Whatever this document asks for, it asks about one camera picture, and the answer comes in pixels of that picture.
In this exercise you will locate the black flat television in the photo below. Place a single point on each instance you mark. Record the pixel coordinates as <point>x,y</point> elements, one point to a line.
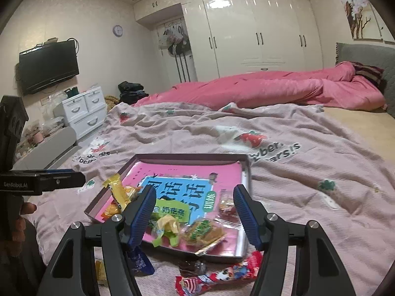
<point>47,64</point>

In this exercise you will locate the pink quilt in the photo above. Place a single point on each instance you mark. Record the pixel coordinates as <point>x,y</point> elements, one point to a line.
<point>262,88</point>

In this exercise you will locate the yellow snack packet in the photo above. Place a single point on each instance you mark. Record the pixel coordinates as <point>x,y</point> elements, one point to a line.
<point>118,191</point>

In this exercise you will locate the dark striped pillow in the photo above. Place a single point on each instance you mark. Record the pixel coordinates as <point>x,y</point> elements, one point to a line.
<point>368,72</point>

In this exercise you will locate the blue snack packet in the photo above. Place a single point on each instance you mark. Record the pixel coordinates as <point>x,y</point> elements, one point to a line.
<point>142,260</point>

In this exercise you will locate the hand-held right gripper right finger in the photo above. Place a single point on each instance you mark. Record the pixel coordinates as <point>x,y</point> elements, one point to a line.
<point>245,219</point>

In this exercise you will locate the hanging clothes and bags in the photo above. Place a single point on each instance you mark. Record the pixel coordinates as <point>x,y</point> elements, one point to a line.
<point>176,46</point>

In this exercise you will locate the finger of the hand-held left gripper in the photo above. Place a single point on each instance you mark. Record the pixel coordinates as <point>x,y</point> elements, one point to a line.
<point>61,181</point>

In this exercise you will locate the green bottles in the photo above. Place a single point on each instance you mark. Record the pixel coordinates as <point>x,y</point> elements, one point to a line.
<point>70,92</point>

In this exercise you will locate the dark clear wrapper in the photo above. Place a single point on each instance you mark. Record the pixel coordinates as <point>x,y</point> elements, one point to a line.
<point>193,267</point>

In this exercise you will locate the pink pot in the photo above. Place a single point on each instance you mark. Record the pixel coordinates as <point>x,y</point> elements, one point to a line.
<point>37,138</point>

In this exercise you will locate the beige bed sheet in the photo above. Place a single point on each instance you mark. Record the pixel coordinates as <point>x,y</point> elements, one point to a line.
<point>361,126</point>

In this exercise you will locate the low grey cabinet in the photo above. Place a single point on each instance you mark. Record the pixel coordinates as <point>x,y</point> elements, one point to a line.
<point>52,148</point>

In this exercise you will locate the white drawer chest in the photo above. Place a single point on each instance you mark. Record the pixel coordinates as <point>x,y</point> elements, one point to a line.
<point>81,111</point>

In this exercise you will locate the shallow grey cardboard box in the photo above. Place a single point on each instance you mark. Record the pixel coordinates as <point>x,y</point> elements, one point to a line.
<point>243,243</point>

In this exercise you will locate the strawberry bear printed blanket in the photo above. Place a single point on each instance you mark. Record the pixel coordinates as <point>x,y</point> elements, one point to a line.
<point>308,175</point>

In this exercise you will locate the green white snack packet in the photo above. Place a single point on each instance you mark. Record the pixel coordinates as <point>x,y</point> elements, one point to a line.
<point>174,213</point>

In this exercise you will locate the grey padded headboard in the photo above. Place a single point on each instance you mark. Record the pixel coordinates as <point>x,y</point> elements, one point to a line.
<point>370,55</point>

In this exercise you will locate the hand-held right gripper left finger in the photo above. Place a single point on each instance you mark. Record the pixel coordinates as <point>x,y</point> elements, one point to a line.
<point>143,214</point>

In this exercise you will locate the brown plush toy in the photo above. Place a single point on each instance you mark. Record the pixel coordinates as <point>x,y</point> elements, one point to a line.
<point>111,101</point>

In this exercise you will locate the tree blossom wall painting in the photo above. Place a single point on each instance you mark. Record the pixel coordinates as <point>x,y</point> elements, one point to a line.
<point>358,9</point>

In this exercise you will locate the pale green candy wrapper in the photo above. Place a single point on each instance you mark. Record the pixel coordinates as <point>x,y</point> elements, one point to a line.
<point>166,228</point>

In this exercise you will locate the clear red candy packet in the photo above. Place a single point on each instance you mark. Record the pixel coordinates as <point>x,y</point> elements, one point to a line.
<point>227,206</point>

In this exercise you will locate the clear green label snack packet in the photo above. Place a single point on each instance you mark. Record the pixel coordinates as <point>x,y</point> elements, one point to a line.
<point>200,232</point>

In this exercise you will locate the red cartoon snack packet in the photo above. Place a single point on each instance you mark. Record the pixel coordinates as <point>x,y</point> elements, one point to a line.
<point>222,274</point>

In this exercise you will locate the white wardrobe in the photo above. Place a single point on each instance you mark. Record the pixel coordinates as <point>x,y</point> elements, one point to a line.
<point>253,27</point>

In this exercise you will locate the pink picture book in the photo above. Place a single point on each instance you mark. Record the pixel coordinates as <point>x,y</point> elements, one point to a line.
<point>191,185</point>

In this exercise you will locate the person's left hand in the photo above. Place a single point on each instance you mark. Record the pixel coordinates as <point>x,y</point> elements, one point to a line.
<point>26,219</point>

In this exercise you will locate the round wall clock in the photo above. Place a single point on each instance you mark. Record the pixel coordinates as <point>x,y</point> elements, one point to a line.
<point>118,30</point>

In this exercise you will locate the black clothes pile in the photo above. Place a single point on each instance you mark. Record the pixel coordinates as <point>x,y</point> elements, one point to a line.
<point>131,91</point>

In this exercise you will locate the orange snack packet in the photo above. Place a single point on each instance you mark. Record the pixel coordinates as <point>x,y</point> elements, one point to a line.
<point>110,212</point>

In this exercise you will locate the clear yellow biscuit packet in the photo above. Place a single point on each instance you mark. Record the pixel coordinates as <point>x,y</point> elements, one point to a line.
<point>101,271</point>

